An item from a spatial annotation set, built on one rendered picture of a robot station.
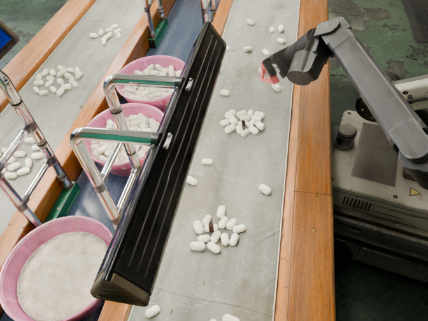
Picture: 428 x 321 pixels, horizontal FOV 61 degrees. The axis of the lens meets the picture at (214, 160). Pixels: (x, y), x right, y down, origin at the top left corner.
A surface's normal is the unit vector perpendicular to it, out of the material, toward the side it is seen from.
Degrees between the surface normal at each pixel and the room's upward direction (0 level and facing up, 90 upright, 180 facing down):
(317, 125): 0
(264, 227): 0
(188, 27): 0
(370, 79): 35
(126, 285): 58
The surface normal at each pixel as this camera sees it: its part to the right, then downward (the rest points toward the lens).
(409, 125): -0.67, -0.45
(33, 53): -0.07, -0.66
